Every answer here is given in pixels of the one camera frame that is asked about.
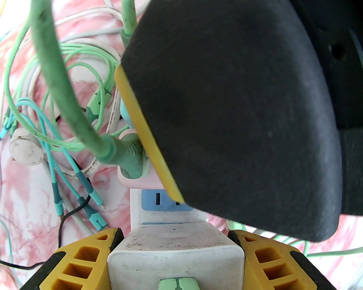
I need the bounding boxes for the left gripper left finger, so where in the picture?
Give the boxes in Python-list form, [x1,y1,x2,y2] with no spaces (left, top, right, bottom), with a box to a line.
[18,227,124,290]

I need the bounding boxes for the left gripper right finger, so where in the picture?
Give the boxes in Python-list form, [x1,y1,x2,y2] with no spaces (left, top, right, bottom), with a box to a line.
[228,229,339,290]

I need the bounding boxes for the white power strip blue sockets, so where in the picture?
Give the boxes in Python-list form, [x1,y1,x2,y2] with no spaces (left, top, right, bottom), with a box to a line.
[130,170,207,235]

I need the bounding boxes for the pink charger adapter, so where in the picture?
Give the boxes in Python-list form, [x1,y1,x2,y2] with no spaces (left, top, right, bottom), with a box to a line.
[118,127,165,189]

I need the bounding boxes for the white charger plug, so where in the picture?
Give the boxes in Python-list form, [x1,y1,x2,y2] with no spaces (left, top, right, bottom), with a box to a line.
[107,222,246,290]

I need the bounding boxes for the white round plug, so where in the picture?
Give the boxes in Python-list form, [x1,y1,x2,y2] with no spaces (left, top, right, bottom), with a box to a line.
[9,127,46,166]

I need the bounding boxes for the thin black cable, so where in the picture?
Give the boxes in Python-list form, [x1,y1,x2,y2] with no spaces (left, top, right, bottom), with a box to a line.
[0,195,91,269]

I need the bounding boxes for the teal multi-head cable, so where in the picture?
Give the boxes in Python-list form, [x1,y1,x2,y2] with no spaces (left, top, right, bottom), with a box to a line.
[0,98,108,230]

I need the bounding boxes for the thin light green cable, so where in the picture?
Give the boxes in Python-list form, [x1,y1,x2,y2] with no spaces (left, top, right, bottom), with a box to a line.
[0,17,131,150]

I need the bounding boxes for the thick green cable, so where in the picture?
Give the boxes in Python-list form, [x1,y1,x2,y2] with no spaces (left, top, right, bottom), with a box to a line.
[30,0,149,179]

